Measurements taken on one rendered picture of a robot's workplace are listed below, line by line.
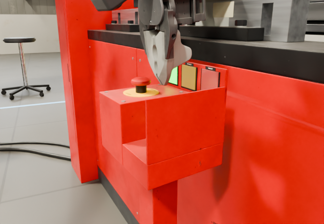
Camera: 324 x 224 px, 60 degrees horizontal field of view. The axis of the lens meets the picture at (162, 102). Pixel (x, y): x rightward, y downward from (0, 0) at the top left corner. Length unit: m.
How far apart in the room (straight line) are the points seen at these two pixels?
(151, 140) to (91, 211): 1.15
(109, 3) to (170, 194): 0.39
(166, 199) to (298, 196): 0.24
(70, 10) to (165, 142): 1.18
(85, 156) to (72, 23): 0.74
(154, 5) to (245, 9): 0.35
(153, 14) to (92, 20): 1.13
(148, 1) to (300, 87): 0.28
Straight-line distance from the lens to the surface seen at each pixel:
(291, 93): 0.51
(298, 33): 0.69
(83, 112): 1.61
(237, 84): 0.59
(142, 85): 0.54
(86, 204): 1.61
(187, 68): 0.56
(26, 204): 1.71
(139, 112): 0.51
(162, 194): 0.59
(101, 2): 0.40
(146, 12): 0.45
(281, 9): 0.67
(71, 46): 1.53
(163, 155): 0.45
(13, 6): 9.35
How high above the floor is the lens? 0.92
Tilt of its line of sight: 16 degrees down
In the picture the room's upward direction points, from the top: straight up
